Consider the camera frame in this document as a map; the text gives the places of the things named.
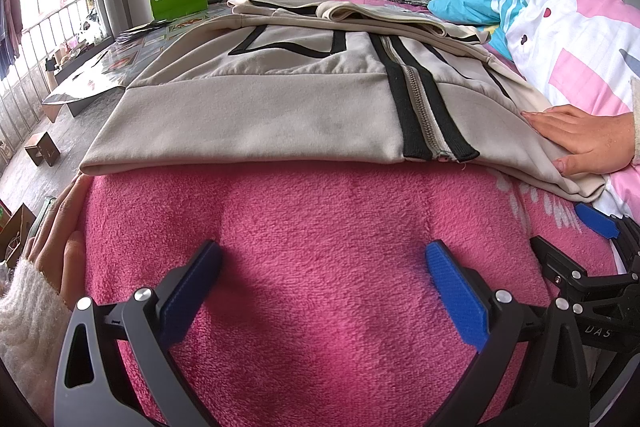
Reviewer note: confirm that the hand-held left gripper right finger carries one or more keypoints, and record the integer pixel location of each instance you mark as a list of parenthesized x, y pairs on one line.
[(455, 294)]

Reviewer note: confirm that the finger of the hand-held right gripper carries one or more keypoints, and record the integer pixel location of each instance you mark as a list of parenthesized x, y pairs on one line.
[(562, 267), (597, 219)]

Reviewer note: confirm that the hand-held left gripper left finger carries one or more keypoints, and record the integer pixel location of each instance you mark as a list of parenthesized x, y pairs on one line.
[(192, 287)]

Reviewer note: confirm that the beige zip jacket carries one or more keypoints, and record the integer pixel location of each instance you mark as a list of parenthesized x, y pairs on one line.
[(275, 107)]

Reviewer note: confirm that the person's left forearm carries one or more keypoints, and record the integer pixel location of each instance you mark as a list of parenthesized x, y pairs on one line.
[(27, 317)]

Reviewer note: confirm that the person's right forearm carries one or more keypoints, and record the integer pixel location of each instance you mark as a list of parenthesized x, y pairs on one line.
[(636, 122)]

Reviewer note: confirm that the dark hanging clothes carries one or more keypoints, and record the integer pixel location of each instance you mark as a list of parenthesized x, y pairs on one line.
[(10, 27)]

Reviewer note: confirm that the person's right hand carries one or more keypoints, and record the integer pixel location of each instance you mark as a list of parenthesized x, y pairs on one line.
[(595, 142)]

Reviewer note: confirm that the person's left hand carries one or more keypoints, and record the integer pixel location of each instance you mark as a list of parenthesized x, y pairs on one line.
[(57, 247)]

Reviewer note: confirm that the pink floral fleece blanket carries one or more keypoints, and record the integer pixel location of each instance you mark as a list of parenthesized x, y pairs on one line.
[(320, 257)]

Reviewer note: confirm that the cardboard box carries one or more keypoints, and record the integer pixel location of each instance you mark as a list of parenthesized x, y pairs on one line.
[(17, 232)]

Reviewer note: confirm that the pink turquoise printed quilt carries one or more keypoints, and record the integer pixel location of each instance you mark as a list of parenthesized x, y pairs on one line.
[(565, 22)]

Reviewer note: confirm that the printed floor sheet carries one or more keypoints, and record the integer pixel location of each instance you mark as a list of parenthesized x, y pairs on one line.
[(125, 57)]

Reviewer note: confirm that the metal window railing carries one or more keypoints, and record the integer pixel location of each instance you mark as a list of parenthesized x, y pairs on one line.
[(35, 57)]

